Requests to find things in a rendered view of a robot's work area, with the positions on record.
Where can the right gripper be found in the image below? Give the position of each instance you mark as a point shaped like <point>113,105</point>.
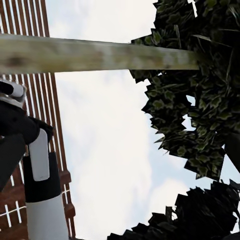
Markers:
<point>13,120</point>

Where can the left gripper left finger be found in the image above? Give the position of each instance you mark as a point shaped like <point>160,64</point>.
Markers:
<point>12,149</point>

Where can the tree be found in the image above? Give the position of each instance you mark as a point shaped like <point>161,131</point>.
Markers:
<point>184,55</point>
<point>201,215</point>

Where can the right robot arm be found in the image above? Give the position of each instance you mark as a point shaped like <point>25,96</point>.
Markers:
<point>46,219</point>

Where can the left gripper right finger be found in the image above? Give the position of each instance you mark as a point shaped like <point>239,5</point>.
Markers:
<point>232,149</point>

